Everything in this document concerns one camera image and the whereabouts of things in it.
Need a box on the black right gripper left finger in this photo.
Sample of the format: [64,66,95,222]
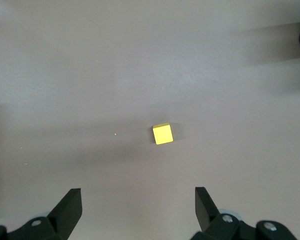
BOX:
[0,188,83,240]

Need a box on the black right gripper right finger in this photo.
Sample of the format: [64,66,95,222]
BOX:
[191,186,297,240]

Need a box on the yellow cube block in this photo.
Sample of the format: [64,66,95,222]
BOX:
[152,122,175,145]

